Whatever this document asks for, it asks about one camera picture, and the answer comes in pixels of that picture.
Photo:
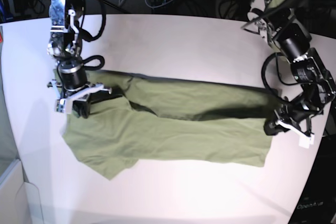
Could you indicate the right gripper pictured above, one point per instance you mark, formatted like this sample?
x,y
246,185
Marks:
x,y
85,96

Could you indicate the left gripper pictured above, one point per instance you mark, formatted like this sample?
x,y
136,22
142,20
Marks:
x,y
288,118

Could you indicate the green T-shirt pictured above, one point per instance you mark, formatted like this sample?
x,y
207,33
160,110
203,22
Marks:
x,y
167,120

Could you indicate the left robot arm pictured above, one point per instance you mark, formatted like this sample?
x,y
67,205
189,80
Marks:
x,y
275,21

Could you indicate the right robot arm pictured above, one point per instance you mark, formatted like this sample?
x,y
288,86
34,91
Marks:
x,y
65,43

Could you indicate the white bin at left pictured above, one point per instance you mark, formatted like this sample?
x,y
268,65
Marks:
x,y
20,200

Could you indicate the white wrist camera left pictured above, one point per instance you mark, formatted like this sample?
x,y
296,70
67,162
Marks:
x,y
306,141

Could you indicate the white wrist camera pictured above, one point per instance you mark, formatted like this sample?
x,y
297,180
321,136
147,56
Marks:
x,y
306,141
63,106

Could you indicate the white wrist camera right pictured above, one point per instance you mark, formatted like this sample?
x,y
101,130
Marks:
x,y
63,106

